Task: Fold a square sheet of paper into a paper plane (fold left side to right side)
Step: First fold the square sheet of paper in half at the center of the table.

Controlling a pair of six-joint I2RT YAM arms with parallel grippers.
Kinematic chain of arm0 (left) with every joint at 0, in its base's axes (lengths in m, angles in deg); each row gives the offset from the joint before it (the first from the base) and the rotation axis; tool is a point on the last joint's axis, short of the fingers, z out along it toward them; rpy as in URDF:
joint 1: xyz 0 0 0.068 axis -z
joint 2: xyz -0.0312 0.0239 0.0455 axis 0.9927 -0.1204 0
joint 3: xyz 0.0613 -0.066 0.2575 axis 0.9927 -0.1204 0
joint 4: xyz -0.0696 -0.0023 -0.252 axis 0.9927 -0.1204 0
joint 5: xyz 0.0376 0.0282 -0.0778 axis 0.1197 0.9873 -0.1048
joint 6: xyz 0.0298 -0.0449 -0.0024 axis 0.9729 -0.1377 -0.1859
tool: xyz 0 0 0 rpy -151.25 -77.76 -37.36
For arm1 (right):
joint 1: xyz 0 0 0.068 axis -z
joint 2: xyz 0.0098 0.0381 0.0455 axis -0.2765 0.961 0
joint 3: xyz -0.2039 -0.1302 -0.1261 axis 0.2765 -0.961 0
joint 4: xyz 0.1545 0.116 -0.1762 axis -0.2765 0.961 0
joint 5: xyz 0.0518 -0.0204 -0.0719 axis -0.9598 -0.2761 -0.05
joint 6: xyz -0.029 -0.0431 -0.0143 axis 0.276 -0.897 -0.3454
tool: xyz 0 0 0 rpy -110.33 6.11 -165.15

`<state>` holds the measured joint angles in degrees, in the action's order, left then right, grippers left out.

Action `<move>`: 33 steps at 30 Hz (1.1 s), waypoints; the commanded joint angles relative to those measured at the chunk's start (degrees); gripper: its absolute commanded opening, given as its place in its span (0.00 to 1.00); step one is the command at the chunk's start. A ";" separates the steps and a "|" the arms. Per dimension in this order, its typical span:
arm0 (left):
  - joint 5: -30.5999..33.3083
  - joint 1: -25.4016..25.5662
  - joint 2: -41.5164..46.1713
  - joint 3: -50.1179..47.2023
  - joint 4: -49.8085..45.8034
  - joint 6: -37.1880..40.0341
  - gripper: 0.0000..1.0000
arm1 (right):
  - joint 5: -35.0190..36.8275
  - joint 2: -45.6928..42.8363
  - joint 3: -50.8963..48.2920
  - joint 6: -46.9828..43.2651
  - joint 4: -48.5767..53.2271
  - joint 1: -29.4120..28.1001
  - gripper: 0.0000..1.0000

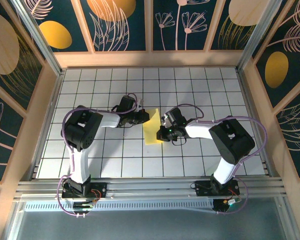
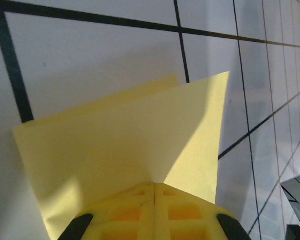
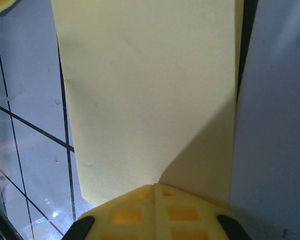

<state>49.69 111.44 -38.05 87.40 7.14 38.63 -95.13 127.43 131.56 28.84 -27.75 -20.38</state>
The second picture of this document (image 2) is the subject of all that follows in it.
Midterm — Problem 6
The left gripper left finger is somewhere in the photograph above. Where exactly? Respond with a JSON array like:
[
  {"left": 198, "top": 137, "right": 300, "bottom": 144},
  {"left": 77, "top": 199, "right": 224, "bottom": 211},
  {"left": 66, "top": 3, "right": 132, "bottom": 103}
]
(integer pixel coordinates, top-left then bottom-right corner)
[{"left": 58, "top": 182, "right": 156, "bottom": 240}]

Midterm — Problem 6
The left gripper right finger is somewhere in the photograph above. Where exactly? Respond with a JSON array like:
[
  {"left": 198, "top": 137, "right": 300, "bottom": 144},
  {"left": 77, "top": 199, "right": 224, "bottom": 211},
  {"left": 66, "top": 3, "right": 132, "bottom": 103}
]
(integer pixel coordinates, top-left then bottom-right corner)
[{"left": 153, "top": 182, "right": 252, "bottom": 240}]

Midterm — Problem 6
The yellow paper sheet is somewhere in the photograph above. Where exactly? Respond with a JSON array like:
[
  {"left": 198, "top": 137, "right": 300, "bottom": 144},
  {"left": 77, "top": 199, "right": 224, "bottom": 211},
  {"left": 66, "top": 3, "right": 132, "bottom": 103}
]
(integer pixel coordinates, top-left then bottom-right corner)
[{"left": 12, "top": 71, "right": 231, "bottom": 240}]

